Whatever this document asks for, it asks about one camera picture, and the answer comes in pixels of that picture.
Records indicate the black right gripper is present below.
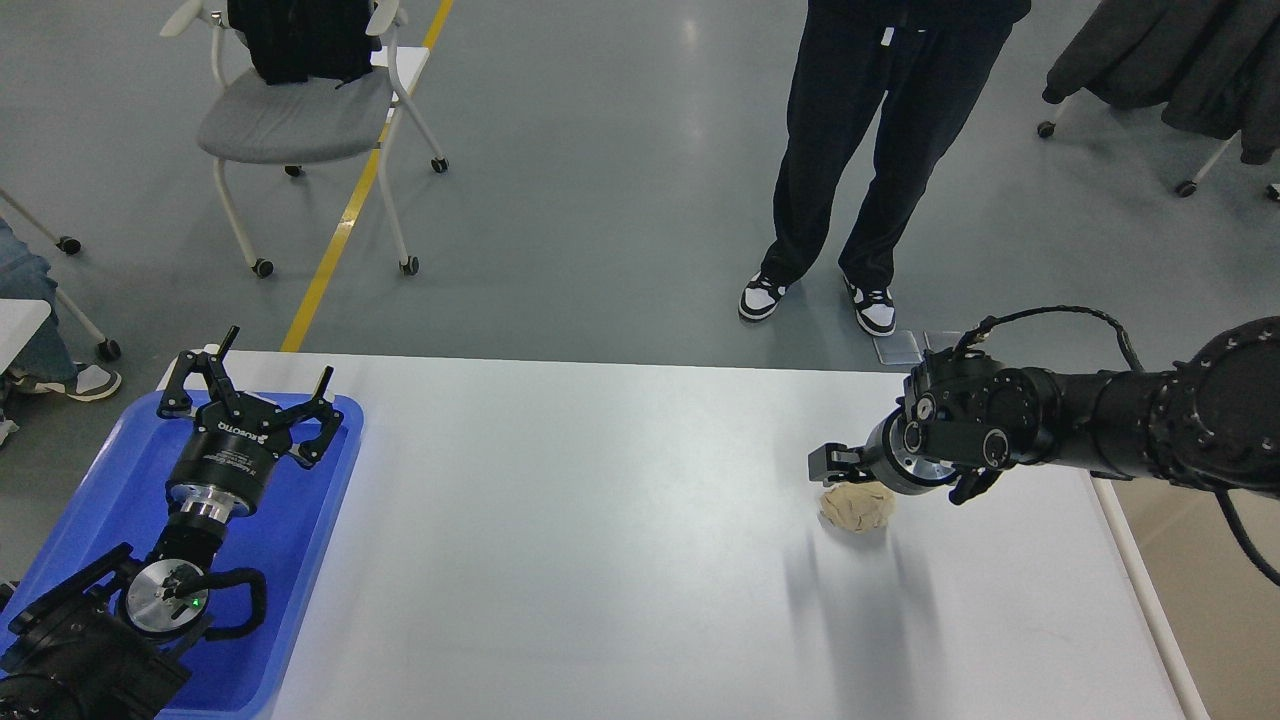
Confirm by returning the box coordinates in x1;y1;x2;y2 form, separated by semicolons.
808;410;1004;506

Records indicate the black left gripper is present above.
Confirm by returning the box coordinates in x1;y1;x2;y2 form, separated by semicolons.
156;325;344;518

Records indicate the beige paper ball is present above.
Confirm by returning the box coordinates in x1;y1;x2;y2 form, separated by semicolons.
819;482;897;534

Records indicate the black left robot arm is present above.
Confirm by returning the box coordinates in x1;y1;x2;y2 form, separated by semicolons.
3;327;344;719

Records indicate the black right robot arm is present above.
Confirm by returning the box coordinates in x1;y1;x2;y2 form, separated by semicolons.
808;316;1279;582

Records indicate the left metal floor plate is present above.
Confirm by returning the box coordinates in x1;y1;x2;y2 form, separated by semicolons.
873;331;923;366

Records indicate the metal floor plate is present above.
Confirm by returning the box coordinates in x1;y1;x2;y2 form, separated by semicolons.
873;331;923;366
923;331;964;354

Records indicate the right metal floor plate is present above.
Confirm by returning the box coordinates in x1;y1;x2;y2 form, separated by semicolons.
923;331;964;354

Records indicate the blue plastic tray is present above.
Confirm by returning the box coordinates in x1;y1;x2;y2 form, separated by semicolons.
3;392;364;719

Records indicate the seated person left edge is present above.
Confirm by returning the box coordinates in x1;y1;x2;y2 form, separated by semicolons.
1;222;122;402

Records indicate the white chair left edge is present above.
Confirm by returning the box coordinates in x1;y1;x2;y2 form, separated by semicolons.
1;190;122;363

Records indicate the grey white wheeled chair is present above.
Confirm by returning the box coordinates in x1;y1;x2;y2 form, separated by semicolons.
161;1;449;278

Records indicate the beige plastic bin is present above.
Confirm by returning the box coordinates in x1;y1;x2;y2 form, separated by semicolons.
1107;479;1279;719

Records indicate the black backpack on chair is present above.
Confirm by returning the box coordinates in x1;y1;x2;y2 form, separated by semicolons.
227;1;379;85

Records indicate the standing person in black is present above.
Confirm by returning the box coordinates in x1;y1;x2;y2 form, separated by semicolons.
739;1;1032;337

